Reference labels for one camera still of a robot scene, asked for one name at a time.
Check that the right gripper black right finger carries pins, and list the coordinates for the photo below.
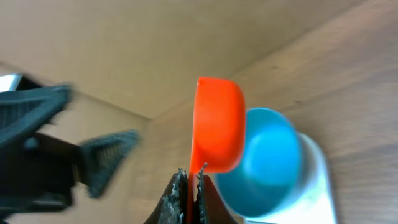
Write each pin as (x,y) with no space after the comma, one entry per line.
(209,207)

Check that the white digital kitchen scale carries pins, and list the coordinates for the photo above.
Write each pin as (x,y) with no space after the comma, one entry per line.
(314,202)

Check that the red plastic measuring scoop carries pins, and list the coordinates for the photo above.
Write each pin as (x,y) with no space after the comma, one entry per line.
(219,122)

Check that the blue plastic bowl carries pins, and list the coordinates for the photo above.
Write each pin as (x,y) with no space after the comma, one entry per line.
(270,170)

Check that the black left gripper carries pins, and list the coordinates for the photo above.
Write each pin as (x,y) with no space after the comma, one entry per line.
(37,169)

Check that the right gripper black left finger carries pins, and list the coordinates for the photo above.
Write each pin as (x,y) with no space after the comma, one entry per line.
(171,208)

